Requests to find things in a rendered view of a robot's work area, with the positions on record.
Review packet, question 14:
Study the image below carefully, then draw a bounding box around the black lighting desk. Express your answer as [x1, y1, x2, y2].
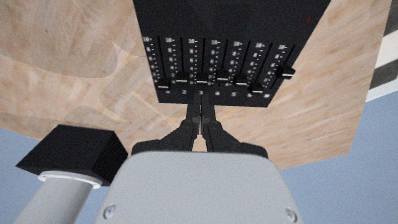
[133, 0, 331, 108]

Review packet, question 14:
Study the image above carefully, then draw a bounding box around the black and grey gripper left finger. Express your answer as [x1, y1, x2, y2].
[131, 93, 201, 155]

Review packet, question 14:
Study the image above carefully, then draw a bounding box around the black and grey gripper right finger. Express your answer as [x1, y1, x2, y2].
[201, 94, 268, 158]

